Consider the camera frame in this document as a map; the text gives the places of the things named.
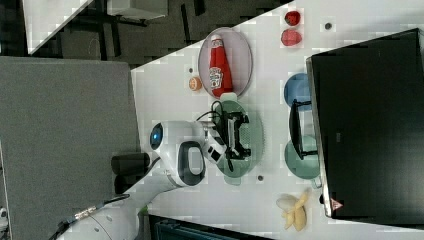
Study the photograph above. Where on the black toaster oven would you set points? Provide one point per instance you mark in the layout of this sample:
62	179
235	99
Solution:
367	102

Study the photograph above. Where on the orange slice toy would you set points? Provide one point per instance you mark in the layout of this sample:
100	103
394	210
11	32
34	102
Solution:
195	84

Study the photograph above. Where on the pink strawberry half toy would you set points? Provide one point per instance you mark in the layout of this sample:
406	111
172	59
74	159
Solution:
290	37

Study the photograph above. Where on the peeled banana toy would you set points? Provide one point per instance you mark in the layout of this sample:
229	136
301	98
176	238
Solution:
293	210

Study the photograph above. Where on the red strawberry toy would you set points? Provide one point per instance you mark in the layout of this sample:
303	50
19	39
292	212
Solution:
292	18

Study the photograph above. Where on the grey round plate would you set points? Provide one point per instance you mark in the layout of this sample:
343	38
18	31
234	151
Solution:
239	57

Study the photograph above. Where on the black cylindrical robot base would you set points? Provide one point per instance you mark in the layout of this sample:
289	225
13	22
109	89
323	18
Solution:
129	169

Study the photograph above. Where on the green strainer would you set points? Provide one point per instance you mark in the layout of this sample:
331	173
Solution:
251	136

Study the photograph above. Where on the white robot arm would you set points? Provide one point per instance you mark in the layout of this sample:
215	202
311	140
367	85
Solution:
183	148

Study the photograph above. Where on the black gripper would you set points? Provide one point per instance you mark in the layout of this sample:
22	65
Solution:
231	123

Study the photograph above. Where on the green mug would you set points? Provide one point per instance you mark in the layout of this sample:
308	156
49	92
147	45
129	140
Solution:
308	167

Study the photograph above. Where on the blue bowl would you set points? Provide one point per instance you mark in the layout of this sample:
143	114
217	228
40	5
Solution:
297	88

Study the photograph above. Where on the red ketchup bottle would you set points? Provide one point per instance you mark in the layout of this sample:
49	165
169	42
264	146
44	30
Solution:
219	70

